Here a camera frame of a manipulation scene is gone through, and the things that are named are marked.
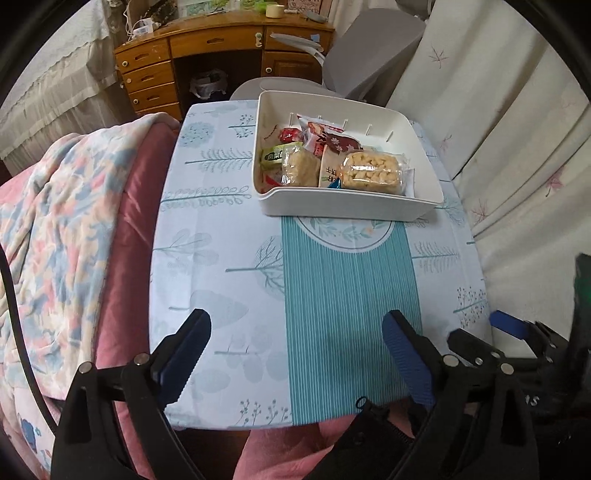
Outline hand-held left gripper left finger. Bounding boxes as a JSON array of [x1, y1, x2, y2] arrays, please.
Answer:
[[51, 308, 213, 480]]

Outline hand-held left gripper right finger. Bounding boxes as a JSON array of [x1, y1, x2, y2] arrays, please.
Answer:
[[382, 309, 541, 480]]

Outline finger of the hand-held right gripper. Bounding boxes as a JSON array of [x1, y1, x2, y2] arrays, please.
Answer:
[[447, 329, 509, 366], [489, 310, 568, 361]]

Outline white plastic storage bin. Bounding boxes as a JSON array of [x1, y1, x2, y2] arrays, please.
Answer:
[[252, 90, 445, 217]]

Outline peanut brittle packet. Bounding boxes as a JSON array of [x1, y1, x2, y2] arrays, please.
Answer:
[[335, 150, 411, 197]]

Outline small red-edged white packet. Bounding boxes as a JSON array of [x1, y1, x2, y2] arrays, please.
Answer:
[[259, 166, 283, 195]]

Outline puffed rice cake packet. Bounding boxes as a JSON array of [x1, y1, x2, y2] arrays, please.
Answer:
[[280, 148, 321, 188]]

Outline dark brown flower-print packet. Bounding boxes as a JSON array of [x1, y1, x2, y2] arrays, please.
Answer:
[[323, 131, 363, 153]]

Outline green snack packet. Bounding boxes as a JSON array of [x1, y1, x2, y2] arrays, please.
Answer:
[[261, 143, 305, 167]]

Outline red and white snack packet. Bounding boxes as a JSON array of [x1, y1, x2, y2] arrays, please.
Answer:
[[278, 113, 347, 158]]

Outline tree-print tablecloth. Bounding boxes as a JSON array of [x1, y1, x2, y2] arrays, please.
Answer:
[[148, 102, 490, 428]]

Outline pink pants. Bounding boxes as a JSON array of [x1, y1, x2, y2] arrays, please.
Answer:
[[233, 401, 416, 480]]

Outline pink bed sheet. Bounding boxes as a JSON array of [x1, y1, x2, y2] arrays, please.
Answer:
[[90, 122, 185, 480]]

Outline floral blanket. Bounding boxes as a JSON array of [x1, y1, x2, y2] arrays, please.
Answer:
[[0, 113, 178, 480]]

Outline trash bin with bag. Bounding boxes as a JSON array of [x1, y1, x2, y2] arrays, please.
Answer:
[[189, 69, 229, 100]]

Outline grey office chair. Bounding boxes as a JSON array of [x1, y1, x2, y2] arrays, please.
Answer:
[[229, 8, 426, 104]]

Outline lace-covered cabinet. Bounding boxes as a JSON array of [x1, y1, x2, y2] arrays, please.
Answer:
[[0, 0, 123, 176]]

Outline wooden desk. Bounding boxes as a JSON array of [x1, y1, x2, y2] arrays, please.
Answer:
[[113, 9, 335, 123]]

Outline black cable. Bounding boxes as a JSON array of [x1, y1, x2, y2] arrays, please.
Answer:
[[0, 251, 63, 428]]

